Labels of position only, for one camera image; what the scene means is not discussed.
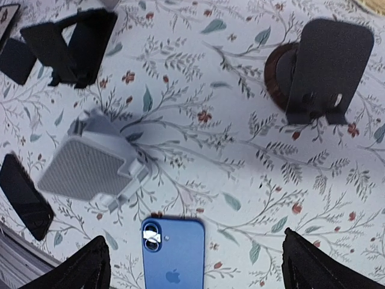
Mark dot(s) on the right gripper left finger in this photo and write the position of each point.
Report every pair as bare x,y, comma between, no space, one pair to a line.
89,268

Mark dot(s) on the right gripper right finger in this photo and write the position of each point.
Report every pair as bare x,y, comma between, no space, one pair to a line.
305,266

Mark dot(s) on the blue smartphone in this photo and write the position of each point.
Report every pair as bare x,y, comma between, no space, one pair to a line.
173,253

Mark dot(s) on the round wooden base phone stand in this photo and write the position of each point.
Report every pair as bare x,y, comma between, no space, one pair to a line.
319,75

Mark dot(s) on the black smartphone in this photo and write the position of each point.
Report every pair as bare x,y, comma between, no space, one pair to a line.
32,208
17,61

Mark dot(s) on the grey white phone stand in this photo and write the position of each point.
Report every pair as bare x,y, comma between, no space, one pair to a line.
94,162

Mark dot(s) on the black folding phone stand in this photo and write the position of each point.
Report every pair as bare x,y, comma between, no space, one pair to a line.
73,47

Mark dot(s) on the black smartphone front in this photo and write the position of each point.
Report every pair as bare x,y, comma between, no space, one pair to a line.
32,208

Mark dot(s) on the floral table mat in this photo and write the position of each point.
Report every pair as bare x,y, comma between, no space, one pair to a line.
183,81

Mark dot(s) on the floral square coaster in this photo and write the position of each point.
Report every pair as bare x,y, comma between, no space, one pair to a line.
8,13

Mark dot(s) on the woven bamboo tray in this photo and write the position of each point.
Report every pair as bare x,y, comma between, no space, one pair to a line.
373,6

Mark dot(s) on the front aluminium rail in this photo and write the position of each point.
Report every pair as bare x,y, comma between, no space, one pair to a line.
21,261

